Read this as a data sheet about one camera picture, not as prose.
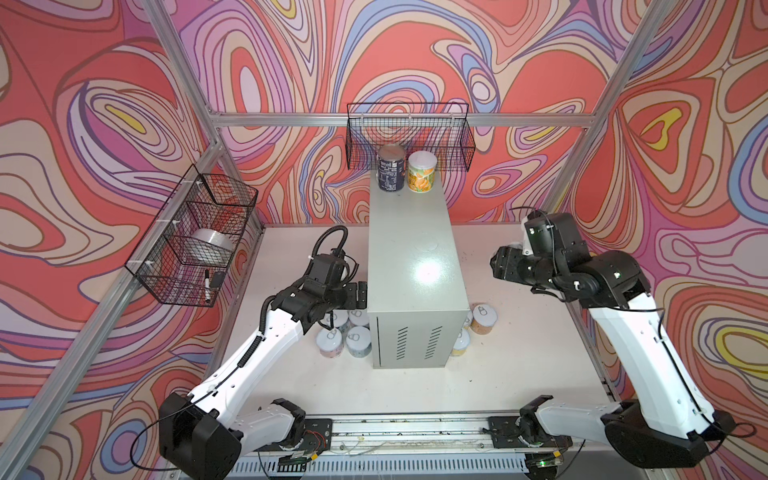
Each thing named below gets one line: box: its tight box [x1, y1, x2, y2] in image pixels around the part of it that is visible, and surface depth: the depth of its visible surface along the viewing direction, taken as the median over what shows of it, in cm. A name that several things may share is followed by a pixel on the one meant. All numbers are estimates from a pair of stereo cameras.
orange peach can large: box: [407, 150, 438, 194], surface depth 79 cm
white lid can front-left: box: [316, 328, 342, 359], surface depth 86 cm
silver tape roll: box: [191, 228, 235, 253], surface depth 75 cm
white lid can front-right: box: [346, 326, 372, 358], surface depth 86 cm
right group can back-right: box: [470, 304, 498, 335], surface depth 91 cm
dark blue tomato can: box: [378, 144, 405, 192], surface depth 78 cm
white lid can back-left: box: [333, 309, 349, 328], surface depth 90 cm
